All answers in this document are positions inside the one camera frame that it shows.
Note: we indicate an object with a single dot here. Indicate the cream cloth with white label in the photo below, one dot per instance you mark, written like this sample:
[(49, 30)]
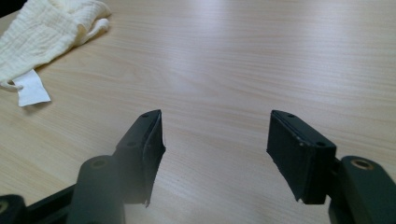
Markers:
[(40, 40)]

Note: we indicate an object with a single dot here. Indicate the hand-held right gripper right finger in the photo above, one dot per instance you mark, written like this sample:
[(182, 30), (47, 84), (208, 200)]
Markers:
[(299, 155)]

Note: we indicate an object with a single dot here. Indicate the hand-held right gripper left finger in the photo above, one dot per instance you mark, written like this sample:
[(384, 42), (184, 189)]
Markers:
[(141, 155)]

